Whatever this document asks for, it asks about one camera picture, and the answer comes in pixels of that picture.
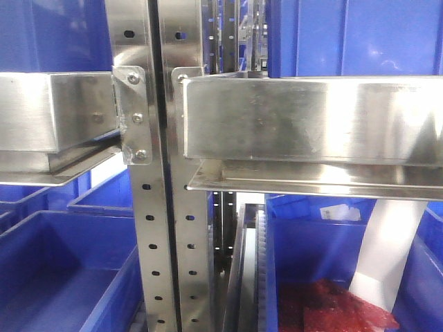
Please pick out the red plastic bag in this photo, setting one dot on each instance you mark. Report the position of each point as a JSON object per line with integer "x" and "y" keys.
{"x": 326, "y": 306}

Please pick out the right steel shelf tray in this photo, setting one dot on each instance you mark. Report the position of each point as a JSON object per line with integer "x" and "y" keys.
{"x": 369, "y": 136}

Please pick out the right perforated steel upright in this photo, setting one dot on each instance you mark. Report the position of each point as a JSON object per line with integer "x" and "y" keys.
{"x": 183, "y": 57}

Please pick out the perforated steel upright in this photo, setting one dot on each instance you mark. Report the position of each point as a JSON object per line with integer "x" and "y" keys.
{"x": 131, "y": 34}
{"x": 183, "y": 57}

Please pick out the far right blue bin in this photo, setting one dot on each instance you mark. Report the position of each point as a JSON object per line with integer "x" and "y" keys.
{"x": 419, "y": 300}

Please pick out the steel shelf tray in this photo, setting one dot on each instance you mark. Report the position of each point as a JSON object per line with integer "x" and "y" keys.
{"x": 56, "y": 126}
{"x": 369, "y": 136}

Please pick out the steel mounting bracket with screws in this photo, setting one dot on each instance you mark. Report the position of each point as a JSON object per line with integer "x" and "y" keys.
{"x": 133, "y": 114}

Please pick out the lower left blue bin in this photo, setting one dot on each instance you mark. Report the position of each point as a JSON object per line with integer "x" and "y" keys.
{"x": 69, "y": 272}

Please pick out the lower right blue bin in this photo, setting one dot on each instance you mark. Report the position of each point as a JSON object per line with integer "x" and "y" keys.
{"x": 302, "y": 247}

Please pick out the left perforated steel upright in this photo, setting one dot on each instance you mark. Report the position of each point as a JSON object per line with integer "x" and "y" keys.
{"x": 131, "y": 34}

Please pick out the upper right blue bin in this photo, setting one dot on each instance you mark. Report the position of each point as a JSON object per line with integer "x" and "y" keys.
{"x": 317, "y": 38}

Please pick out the rear left blue bin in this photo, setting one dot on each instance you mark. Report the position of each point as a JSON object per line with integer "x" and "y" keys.
{"x": 112, "y": 197}

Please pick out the white label on bin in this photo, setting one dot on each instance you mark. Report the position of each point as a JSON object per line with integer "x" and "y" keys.
{"x": 341, "y": 212}

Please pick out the blue bin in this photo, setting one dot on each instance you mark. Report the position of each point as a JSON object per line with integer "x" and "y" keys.
{"x": 69, "y": 272}
{"x": 54, "y": 36}
{"x": 317, "y": 38}
{"x": 112, "y": 197}
{"x": 302, "y": 247}
{"x": 419, "y": 300}

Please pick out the upper left blue bin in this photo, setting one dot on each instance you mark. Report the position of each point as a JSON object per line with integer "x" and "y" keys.
{"x": 54, "y": 36}

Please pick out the left steel shelf tray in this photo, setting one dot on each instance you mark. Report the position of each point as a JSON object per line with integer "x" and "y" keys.
{"x": 56, "y": 126}

